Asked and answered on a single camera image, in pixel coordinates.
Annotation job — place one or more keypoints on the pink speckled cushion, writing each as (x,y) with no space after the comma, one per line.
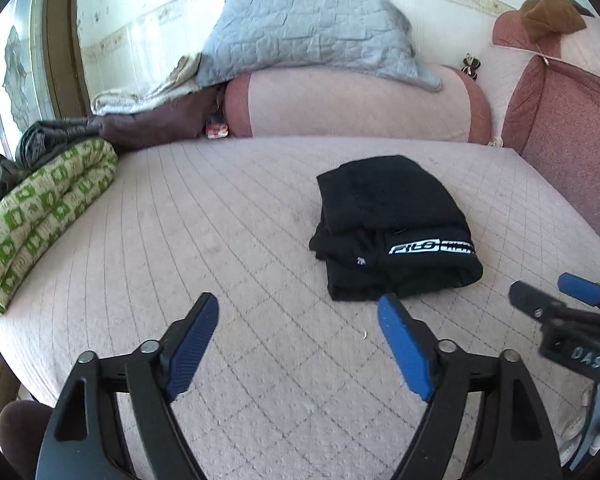
(570,125)

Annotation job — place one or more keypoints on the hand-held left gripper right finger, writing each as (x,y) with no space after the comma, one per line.
(405,350)

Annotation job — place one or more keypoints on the stained glass window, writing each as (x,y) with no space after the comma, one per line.
(20,70)

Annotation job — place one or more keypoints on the beige folded blanket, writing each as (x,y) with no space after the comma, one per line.
(140,97)

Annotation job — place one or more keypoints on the black hair clip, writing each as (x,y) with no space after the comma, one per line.
(470,66)

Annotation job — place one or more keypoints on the dark brown stool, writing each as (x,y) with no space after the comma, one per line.
(22,430)

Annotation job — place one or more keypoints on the pink bolster cushion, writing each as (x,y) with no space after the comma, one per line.
(350,105)

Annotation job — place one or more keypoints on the black pants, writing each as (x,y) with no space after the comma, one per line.
(380,200)

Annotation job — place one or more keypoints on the brown cloth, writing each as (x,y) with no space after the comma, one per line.
(552,17)

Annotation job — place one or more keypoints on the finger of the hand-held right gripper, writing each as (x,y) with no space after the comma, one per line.
(582,287)
(530,297)

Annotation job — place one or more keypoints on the purple folded blanket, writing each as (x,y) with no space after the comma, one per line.
(160,122)

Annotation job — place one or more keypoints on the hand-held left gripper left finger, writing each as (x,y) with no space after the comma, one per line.
(192,350)

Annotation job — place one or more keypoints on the red white small box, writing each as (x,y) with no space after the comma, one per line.
(217,129)

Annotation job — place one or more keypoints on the pink white pillow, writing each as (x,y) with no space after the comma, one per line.
(510,70)

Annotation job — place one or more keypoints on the wooden window frame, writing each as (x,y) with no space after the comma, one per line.
(65,45)

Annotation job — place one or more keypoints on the grey quilted blanket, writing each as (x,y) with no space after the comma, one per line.
(305,30)

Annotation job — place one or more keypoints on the green patterned folded blanket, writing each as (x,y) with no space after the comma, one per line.
(40,210)

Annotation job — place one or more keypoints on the dark grey jacket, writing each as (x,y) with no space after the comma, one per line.
(45,135)

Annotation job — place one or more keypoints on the pink quilted bed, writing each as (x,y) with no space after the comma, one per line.
(205,210)

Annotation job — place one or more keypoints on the small white object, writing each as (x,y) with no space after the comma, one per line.
(496,142)

